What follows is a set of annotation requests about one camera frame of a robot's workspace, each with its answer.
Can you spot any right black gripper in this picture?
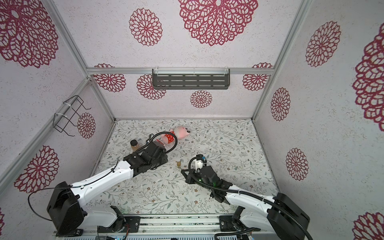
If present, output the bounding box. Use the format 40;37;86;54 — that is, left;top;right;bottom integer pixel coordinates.
181;169;214;194

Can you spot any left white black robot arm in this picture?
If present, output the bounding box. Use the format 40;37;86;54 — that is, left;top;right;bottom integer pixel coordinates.
47;132;178;237

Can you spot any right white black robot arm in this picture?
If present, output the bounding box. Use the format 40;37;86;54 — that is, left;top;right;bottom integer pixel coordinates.
181;155;312;240

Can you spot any brown spice jar black lid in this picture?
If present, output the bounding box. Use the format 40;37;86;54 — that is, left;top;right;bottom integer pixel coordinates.
130;140;141;152

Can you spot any pink plush pig toy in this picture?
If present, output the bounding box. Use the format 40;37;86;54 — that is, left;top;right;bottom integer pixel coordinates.
160;126;191;145

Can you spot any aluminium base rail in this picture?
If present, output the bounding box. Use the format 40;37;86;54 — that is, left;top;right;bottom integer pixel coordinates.
53;214;279;240

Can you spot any grey wall shelf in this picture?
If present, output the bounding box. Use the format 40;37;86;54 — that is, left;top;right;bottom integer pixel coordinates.
152;69;231;90

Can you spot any black wire wall rack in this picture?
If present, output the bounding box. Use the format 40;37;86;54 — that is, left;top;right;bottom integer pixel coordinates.
52;95;91;137

